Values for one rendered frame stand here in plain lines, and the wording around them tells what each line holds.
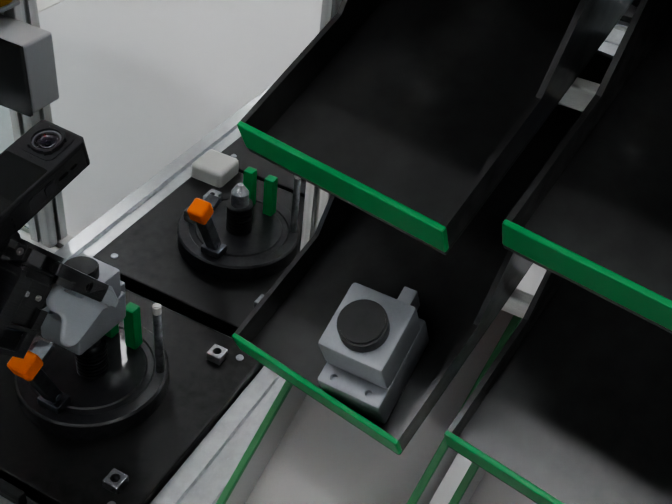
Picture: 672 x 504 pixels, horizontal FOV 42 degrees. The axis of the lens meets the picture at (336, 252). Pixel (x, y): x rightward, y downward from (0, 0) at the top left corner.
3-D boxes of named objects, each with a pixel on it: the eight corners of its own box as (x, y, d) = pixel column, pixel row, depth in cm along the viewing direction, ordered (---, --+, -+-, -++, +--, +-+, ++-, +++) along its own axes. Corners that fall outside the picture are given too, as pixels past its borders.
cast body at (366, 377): (385, 426, 54) (369, 384, 48) (324, 397, 55) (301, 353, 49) (444, 314, 57) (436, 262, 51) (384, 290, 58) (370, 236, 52)
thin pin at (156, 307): (161, 374, 82) (157, 309, 76) (154, 371, 82) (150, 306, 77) (166, 369, 82) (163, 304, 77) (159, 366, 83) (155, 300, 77)
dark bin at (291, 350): (400, 457, 53) (385, 416, 47) (240, 351, 58) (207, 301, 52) (623, 134, 62) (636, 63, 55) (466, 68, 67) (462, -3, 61)
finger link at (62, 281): (72, 292, 72) (-5, 259, 64) (82, 272, 72) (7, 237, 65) (111, 311, 69) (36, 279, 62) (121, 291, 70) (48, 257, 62)
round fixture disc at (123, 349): (105, 464, 76) (104, 450, 75) (-16, 399, 80) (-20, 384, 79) (197, 364, 86) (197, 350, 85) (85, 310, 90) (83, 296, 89)
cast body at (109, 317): (80, 357, 75) (75, 295, 71) (40, 337, 76) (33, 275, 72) (140, 305, 81) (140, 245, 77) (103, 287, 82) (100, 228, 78)
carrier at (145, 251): (273, 357, 90) (280, 266, 82) (89, 272, 97) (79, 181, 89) (373, 236, 107) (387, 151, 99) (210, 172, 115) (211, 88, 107)
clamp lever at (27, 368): (55, 410, 77) (23, 374, 70) (37, 400, 77) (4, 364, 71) (79, 376, 78) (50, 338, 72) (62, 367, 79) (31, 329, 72)
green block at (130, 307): (135, 350, 84) (132, 313, 81) (125, 345, 84) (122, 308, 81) (143, 343, 85) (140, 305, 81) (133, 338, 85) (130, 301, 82)
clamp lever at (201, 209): (216, 255, 95) (201, 217, 88) (201, 248, 95) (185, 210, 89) (233, 229, 96) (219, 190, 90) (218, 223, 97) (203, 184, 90)
